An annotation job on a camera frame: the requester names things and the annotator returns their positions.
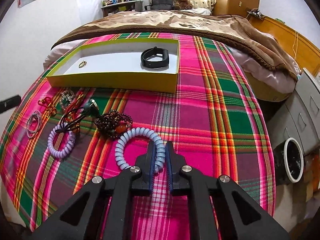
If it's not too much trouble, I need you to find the grey drawer cabinet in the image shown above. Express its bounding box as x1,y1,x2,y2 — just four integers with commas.
265,67,320,155

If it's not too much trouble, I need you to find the pink green plaid bedsheet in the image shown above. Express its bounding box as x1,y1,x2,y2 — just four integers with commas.
0,32,275,240

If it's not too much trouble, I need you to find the wooden headboard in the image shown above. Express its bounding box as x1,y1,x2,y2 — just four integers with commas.
250,15,320,78

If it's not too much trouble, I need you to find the dark red bead bracelet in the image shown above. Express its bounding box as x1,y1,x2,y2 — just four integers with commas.
94,110,133,139

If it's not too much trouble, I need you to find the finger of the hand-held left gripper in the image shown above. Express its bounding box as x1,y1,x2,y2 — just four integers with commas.
0,94,21,113

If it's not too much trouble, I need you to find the red knotted cord bracelet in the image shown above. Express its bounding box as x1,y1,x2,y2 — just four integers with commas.
37,92,85,118

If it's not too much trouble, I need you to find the light blue coil bracelet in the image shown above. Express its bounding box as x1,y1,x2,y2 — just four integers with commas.
114,127,166,173

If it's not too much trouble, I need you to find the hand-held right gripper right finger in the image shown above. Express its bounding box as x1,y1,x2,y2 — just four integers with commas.
166,141,290,240

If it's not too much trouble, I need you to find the yellow cable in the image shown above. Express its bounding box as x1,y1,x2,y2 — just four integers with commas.
292,29,300,60

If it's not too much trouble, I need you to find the wooden desk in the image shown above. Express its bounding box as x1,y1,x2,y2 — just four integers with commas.
101,0,143,18

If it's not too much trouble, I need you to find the grey office chair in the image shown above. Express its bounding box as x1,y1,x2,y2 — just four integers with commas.
144,0,175,12

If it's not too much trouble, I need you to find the yellow-green shallow box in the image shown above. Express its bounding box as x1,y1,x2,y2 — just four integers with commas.
46,39,180,94

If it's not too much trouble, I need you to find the black cord pendant necklace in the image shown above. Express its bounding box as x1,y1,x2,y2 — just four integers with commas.
54,99,100,133

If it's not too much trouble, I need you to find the black wristband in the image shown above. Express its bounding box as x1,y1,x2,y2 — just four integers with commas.
140,46,171,69

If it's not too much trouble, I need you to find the white rimmed trash bin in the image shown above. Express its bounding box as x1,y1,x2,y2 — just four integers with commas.
272,137,304,185

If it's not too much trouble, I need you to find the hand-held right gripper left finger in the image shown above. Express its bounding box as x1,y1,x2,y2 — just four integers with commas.
30,141,160,240

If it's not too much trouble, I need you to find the grey cord bracelet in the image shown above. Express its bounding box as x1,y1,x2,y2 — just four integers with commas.
26,110,43,138

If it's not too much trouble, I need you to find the brown teddy bear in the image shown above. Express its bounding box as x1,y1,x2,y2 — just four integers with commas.
172,0,193,10

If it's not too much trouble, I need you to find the brown patterned blanket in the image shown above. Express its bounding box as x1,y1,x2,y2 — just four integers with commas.
51,9,299,82

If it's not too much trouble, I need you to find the purple coil bracelet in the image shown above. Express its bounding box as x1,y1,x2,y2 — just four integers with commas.
48,124,76,158

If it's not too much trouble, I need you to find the red cord amber bead bracelet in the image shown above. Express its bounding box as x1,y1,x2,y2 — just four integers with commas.
65,112,81,133

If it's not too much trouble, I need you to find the power strip with cables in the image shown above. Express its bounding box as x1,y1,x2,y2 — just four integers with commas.
246,8,265,19

